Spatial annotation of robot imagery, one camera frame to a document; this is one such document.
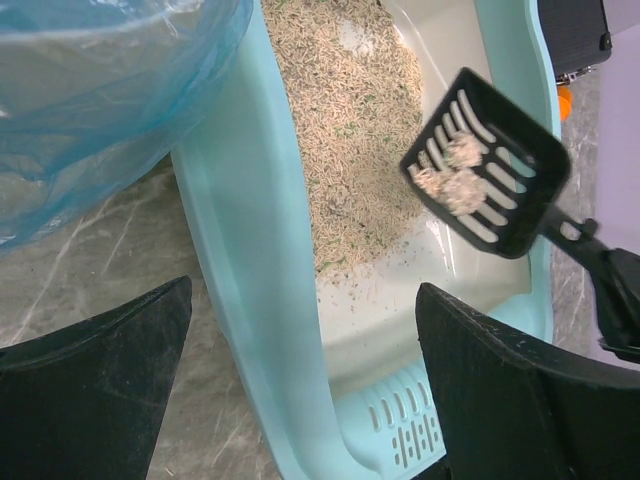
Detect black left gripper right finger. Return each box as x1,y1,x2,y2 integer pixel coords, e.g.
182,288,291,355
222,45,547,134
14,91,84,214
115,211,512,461
415,283,639,479

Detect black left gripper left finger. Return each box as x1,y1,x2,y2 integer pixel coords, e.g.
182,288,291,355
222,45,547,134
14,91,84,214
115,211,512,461
1,276,192,479

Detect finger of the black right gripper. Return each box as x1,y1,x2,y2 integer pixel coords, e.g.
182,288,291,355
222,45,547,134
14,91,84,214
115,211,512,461
587,247,639,363

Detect black litter scoop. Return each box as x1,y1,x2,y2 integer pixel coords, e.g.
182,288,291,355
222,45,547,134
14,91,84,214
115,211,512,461
399,67,616,286

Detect teal litter box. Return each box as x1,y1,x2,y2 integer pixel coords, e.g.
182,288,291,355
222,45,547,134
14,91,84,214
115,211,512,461
172,6,554,479

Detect litter waste clumps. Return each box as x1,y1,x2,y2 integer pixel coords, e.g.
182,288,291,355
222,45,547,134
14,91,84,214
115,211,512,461
409,131,486,216

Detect beige cat litter pellets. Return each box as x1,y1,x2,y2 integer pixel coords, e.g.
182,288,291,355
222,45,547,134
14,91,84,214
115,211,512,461
262,1,424,293

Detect black hard case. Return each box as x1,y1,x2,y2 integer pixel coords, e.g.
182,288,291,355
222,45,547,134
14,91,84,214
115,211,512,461
538,0,612,85

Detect blue plastic bin liner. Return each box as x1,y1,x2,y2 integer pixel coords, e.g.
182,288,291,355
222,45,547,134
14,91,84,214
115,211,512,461
1,1,254,253

